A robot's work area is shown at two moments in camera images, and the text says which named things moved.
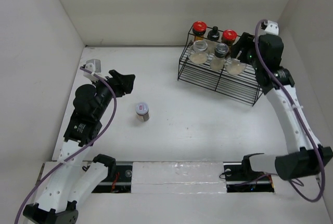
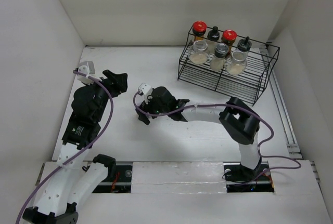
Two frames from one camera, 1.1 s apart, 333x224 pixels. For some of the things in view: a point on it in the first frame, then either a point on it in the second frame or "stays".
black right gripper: x=245 y=41 -> x=147 y=107
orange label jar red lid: x=228 y=37 stays
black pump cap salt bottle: x=214 y=35 stays
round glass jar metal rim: x=200 y=55 stays
